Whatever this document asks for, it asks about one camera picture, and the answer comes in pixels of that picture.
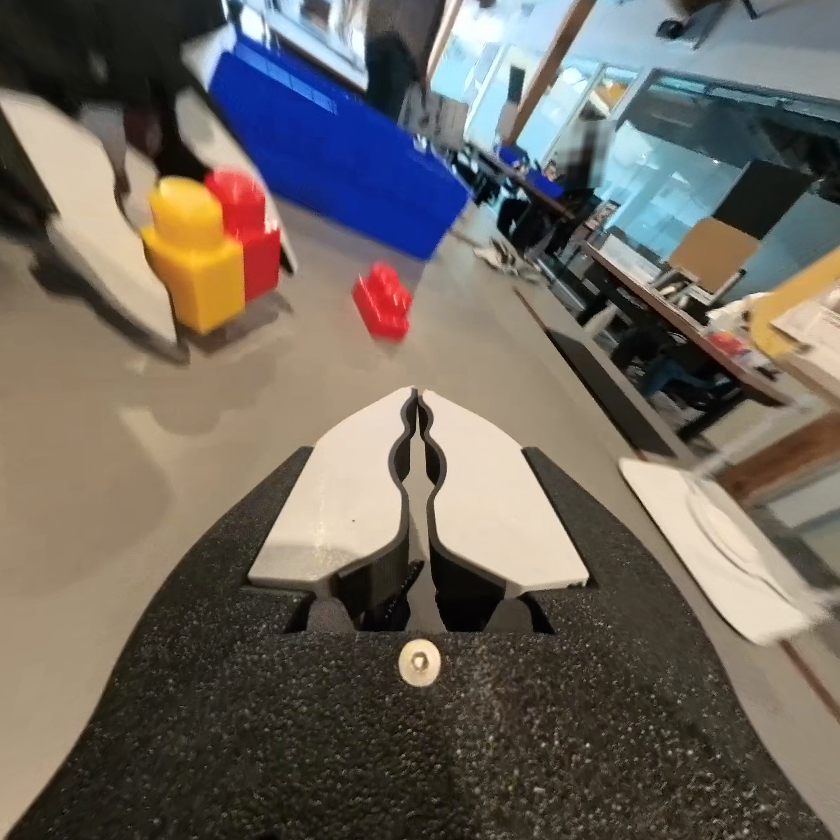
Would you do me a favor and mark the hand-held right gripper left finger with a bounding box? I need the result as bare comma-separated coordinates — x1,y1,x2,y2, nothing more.
248,386,422,595

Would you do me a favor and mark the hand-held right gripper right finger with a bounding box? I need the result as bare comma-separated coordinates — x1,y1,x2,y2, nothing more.
419,388,590,599

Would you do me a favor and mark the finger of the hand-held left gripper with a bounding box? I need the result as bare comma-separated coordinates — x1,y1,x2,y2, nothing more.
0,87,181,349
176,69,298,273

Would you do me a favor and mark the red single-stud mega block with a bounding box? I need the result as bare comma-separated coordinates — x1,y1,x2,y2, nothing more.
205,168,284,304

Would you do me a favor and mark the yellow single-stud mega block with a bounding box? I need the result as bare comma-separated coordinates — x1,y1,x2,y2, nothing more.
140,176,248,336

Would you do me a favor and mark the red double-stud mega block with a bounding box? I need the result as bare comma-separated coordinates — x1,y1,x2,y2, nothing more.
352,261,415,341

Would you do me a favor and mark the blue plastic bin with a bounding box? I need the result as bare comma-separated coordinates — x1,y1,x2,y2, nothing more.
209,33,475,263

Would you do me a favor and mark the black furniture panel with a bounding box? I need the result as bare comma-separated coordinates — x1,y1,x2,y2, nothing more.
547,327,694,464

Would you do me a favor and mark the white flat plate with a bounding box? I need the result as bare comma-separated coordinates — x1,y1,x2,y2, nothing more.
619,457,829,645

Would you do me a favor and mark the black and white crumpled object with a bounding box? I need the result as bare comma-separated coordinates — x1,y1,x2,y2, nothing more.
472,235,550,284

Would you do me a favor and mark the brown long table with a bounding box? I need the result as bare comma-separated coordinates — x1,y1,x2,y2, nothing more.
580,239,796,409

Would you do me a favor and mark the wooden beam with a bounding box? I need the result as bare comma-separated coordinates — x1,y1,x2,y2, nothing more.
508,0,599,143

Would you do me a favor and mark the yellow round table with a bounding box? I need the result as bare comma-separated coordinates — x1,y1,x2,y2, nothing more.
748,249,840,370

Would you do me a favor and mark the cardboard box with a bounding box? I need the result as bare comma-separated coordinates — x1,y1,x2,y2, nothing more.
668,217,762,298

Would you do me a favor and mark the black monitor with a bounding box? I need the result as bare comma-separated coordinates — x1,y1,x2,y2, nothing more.
711,160,816,241

